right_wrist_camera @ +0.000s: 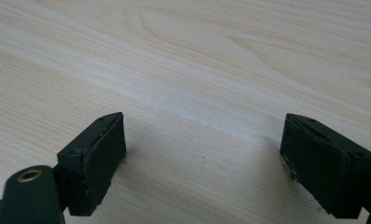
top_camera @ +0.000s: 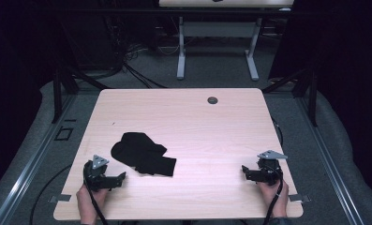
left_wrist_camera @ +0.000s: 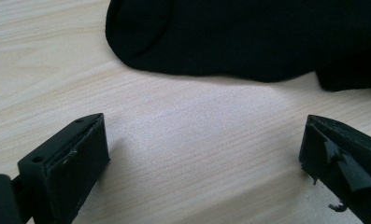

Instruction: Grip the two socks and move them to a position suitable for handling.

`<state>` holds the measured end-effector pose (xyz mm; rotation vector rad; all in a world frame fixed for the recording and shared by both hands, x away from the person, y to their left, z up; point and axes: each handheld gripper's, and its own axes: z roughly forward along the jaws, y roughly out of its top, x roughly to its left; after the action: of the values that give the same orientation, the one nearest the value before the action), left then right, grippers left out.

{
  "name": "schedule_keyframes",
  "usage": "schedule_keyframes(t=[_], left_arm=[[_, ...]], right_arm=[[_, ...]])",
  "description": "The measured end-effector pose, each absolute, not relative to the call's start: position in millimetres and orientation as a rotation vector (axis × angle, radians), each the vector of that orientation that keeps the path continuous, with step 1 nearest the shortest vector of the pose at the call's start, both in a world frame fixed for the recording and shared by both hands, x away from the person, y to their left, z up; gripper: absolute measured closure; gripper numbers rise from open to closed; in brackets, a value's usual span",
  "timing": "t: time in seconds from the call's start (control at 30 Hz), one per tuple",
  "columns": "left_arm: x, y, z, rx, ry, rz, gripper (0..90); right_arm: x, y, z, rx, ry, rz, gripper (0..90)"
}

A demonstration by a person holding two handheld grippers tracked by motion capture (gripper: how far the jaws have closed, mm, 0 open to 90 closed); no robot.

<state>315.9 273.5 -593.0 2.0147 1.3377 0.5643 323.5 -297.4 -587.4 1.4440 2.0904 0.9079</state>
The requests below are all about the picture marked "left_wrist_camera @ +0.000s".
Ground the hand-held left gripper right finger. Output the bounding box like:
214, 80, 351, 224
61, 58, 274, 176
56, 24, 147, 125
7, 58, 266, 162
298, 114, 371, 224

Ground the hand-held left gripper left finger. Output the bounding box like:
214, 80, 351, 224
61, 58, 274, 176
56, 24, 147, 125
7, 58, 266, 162
17, 112, 111, 224

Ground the black sock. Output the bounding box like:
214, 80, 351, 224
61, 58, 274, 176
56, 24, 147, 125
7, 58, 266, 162
105, 0, 371, 93

